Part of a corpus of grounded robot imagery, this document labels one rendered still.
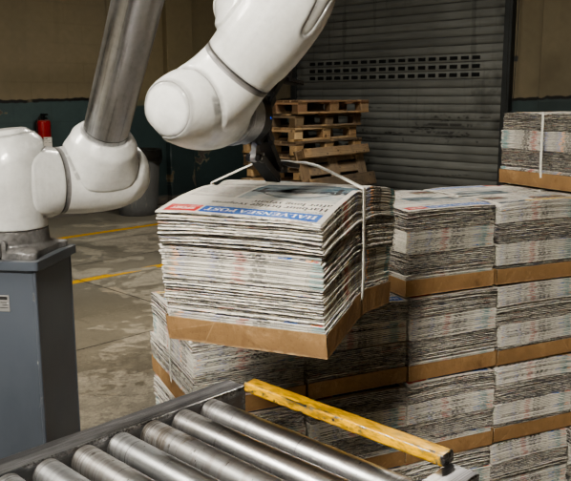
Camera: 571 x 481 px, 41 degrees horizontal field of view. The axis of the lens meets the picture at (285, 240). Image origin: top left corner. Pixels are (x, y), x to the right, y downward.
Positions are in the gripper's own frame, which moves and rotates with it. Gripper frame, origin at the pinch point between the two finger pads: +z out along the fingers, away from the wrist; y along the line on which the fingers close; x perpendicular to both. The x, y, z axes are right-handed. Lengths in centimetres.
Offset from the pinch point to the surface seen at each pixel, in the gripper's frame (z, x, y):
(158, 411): -13, -17, 51
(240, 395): 3, -9, 51
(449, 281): 74, 16, 37
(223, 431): -16, -3, 51
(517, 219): 90, 30, 21
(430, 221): 69, 11, 21
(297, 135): 641, -253, -7
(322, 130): 688, -242, -14
